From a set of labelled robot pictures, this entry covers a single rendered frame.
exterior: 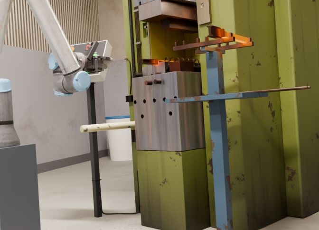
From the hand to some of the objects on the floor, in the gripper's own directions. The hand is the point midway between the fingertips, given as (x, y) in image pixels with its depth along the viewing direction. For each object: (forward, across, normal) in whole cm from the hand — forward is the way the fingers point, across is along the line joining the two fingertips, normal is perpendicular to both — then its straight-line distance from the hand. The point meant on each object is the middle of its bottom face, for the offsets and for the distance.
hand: (112, 59), depth 225 cm
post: (+25, -58, -100) cm, 118 cm away
